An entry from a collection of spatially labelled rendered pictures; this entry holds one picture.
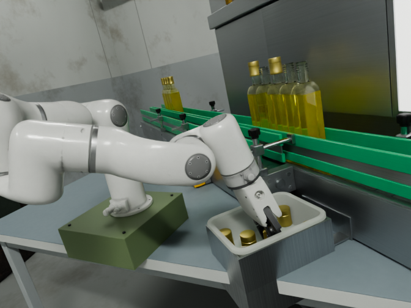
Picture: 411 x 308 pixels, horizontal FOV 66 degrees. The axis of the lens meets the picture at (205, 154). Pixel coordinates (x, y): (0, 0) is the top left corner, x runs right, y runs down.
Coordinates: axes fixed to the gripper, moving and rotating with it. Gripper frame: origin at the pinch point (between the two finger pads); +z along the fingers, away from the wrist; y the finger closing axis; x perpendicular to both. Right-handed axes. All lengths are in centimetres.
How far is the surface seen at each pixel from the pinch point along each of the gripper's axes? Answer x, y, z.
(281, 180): -12.4, 12.0, -2.3
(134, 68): -53, 446, -44
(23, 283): 83, 83, 12
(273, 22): -44, 39, -36
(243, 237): 5.5, 1.2, -2.4
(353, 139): -28.3, 1.3, -7.2
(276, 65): -29.1, 21.9, -27.1
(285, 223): -5.9, 5.4, 4.3
